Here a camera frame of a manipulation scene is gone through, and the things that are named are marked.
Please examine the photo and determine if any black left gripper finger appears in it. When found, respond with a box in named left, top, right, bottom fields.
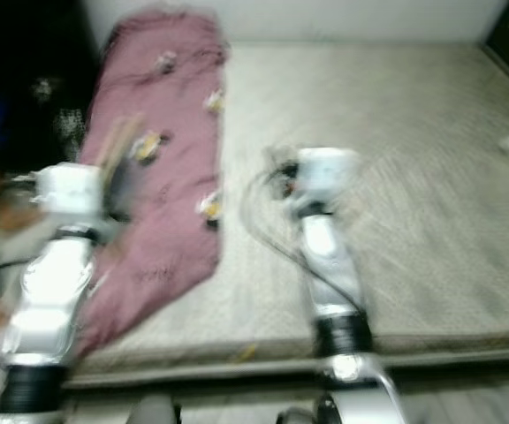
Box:
left=109, top=159, right=148, bottom=223

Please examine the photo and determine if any pink printed blanket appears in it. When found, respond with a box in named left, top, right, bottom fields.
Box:
left=73, top=7, right=231, bottom=359

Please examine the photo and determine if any black white patterned fabric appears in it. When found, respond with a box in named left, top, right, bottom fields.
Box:
left=29, top=75, right=87, bottom=164

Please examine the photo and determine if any white quilted mattress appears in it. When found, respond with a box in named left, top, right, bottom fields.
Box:
left=78, top=40, right=509, bottom=390

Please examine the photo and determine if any grey left robot leg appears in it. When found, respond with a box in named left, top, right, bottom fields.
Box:
left=126, top=393, right=182, bottom=424

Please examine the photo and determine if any grey robot leg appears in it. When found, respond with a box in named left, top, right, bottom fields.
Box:
left=126, top=393, right=182, bottom=424
left=275, top=406, right=322, bottom=424

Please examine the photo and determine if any grey right robot leg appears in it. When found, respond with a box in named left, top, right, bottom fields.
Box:
left=275, top=406, right=322, bottom=424

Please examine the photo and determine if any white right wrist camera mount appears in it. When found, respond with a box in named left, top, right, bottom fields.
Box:
left=292, top=146, right=363, bottom=211

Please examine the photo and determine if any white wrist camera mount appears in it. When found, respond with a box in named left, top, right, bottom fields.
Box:
left=292, top=146, right=363, bottom=211
left=35, top=163, right=114, bottom=223

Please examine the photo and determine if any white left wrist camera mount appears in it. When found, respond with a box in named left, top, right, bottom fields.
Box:
left=35, top=163, right=114, bottom=223

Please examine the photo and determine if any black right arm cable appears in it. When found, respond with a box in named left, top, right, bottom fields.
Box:
left=241, top=168, right=335, bottom=310

